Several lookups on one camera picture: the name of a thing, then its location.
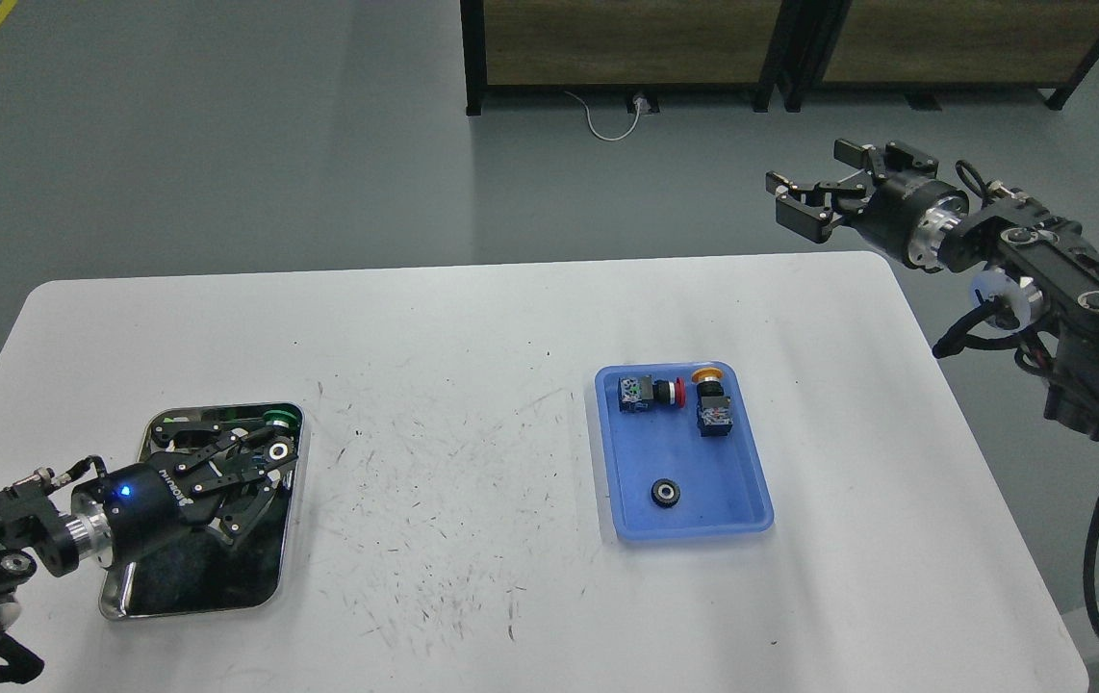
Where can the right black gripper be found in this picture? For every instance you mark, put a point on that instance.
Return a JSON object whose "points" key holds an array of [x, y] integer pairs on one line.
{"points": [[907, 219]]}

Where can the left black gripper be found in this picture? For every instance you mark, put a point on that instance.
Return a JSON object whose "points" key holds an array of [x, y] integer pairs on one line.
{"points": [[219, 486]]}

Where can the black gear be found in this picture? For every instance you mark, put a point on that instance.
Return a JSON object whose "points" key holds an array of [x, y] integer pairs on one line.
{"points": [[279, 452], [665, 493]]}

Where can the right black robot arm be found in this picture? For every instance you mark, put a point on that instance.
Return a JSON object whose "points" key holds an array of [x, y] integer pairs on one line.
{"points": [[1035, 293]]}

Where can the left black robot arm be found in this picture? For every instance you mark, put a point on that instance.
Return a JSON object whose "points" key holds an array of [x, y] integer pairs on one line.
{"points": [[34, 536]]}

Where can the silver metal tray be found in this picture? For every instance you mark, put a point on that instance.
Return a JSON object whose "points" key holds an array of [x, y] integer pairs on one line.
{"points": [[195, 574]]}

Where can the blue plastic tray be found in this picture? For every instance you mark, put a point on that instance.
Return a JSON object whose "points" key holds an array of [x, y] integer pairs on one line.
{"points": [[723, 489]]}

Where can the right wooden cabinet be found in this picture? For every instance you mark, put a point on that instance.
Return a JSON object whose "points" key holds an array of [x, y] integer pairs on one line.
{"points": [[922, 48]]}

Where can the wooden cabinet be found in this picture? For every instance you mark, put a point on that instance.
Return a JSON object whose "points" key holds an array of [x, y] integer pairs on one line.
{"points": [[631, 47], [922, 48]]}

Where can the floor power socket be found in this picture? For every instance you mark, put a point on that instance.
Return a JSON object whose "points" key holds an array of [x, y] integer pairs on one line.
{"points": [[640, 103]]}

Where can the left wooden cabinet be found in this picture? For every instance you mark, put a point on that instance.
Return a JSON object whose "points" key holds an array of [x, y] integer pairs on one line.
{"points": [[631, 47]]}

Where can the green black push button switch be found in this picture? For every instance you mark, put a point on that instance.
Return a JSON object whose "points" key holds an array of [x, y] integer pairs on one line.
{"points": [[286, 419]]}

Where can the yellow push button switch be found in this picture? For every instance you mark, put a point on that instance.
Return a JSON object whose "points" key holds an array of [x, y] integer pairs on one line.
{"points": [[713, 404]]}

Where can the red push button switch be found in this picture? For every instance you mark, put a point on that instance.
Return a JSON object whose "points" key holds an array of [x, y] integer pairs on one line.
{"points": [[638, 394]]}

